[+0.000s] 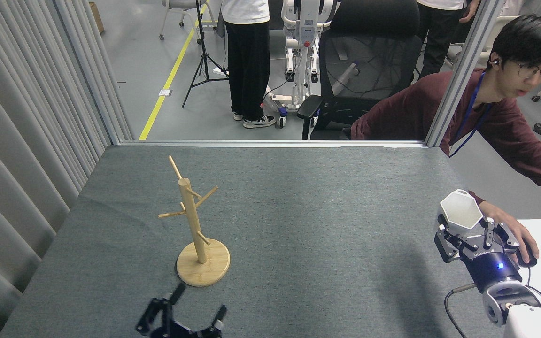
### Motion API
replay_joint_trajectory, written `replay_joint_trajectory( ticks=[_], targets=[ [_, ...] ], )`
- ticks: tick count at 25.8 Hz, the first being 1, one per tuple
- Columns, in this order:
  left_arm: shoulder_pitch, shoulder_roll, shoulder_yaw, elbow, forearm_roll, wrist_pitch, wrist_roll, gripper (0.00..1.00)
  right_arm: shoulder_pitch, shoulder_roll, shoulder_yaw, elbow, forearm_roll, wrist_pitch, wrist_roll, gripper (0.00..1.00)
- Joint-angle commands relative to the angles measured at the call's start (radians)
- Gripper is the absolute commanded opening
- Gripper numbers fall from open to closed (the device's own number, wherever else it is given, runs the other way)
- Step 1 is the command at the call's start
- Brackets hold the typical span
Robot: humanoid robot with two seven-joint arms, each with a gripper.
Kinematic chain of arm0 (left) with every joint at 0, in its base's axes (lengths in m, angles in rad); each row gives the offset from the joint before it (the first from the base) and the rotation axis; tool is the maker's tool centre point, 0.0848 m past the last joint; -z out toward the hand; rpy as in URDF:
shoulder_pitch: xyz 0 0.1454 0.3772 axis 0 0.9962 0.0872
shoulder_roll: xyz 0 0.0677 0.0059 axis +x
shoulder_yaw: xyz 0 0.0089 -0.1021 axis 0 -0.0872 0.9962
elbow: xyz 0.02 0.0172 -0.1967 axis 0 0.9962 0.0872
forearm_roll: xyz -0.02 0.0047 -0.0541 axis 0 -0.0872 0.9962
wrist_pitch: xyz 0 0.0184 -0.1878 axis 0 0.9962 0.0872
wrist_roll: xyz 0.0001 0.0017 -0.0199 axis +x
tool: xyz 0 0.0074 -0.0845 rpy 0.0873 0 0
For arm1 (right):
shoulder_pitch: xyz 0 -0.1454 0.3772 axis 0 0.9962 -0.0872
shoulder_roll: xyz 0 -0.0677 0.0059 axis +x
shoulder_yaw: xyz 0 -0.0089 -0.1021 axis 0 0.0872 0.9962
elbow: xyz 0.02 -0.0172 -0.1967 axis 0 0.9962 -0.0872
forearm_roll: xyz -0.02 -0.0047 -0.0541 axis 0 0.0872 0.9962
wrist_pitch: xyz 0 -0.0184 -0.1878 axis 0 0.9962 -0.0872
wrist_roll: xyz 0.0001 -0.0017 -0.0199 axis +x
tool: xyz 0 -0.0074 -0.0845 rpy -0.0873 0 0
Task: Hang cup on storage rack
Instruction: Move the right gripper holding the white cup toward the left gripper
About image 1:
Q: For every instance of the grey pleated curtain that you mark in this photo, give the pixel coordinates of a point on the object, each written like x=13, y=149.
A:
x=17, y=141

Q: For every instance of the cardboard box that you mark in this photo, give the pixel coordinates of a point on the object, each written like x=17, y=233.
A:
x=96, y=18

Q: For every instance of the black computer mouse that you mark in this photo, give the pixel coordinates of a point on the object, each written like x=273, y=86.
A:
x=529, y=259

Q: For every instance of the black office chair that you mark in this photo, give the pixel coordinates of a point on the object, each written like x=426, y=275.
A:
x=369, y=61

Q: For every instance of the seated person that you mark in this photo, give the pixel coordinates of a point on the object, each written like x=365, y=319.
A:
x=496, y=122

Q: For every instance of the small bottle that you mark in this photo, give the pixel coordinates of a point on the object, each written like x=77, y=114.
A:
x=281, y=117

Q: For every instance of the white stand on wheels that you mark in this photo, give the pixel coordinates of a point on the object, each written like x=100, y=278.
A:
x=304, y=51

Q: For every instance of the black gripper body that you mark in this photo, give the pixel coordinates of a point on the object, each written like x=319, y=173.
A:
x=491, y=267
x=176, y=332

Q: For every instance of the wooden cup rack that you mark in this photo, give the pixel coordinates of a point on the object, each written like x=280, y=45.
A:
x=190, y=211

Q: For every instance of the metal floor socket plate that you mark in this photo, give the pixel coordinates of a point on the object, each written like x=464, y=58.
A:
x=165, y=92

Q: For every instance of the white hexagonal cup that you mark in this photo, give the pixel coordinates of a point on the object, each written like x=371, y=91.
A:
x=460, y=211

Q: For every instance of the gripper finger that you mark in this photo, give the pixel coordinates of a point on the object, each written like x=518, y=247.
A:
x=489, y=234
x=446, y=244
x=220, y=315
x=175, y=295

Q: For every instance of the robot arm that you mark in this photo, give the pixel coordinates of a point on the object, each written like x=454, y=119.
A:
x=510, y=305

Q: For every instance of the standing person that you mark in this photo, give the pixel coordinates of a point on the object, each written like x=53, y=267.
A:
x=439, y=37
x=249, y=61

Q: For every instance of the black tripod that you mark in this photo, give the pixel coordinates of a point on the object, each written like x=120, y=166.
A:
x=203, y=56

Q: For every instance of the person's right hand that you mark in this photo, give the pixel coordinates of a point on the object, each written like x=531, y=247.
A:
x=505, y=225

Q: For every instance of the white power strip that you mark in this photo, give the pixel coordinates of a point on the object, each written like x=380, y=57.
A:
x=219, y=72

